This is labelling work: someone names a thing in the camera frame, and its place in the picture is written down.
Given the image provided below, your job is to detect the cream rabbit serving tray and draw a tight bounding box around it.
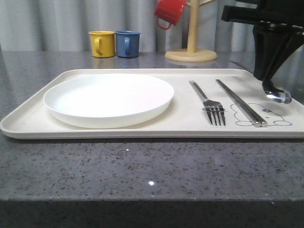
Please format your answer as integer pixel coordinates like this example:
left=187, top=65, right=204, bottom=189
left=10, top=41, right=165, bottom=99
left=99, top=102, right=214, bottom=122
left=0, top=69, right=304, bottom=139

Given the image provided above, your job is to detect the silver metal spoon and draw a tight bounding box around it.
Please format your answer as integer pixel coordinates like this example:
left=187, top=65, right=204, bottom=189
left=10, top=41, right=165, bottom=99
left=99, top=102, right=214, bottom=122
left=262, top=80, right=292, bottom=104

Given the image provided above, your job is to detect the blue enamel mug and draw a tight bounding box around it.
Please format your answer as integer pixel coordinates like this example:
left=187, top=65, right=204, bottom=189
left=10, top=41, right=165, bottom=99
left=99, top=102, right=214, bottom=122
left=115, top=30, right=141, bottom=58

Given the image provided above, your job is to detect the grey pleated curtain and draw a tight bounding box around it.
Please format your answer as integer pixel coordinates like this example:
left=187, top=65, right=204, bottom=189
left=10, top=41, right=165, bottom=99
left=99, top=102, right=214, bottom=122
left=0, top=0, right=254, bottom=52

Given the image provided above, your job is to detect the yellow enamel mug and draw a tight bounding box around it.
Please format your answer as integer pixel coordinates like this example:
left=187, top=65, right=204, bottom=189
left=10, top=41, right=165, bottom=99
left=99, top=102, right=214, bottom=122
left=88, top=30, right=115, bottom=58

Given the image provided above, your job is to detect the white round plate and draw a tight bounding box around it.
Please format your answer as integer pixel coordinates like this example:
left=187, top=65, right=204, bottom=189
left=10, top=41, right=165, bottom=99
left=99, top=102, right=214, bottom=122
left=43, top=73, right=174, bottom=129

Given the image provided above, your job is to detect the silver metal fork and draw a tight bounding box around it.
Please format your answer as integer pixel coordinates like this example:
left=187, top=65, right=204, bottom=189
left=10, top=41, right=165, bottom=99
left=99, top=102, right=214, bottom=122
left=189, top=80, right=226, bottom=127

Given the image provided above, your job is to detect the red enamel mug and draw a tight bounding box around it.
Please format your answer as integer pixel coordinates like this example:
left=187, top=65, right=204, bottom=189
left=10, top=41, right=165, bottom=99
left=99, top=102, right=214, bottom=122
left=154, top=0, right=187, bottom=30

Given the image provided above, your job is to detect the silver metal chopstick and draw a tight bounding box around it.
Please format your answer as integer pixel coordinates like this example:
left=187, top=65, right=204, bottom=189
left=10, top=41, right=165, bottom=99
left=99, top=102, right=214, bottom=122
left=217, top=79, right=268, bottom=127
left=215, top=79, right=262, bottom=128

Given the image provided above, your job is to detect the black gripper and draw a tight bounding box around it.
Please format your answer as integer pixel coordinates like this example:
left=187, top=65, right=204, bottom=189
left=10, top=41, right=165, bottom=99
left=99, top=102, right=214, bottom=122
left=221, top=0, right=304, bottom=81

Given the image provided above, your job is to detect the wooden mug tree stand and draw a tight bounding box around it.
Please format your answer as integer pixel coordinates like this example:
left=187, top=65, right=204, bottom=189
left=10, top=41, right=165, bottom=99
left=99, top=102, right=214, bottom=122
left=165, top=0, right=217, bottom=62

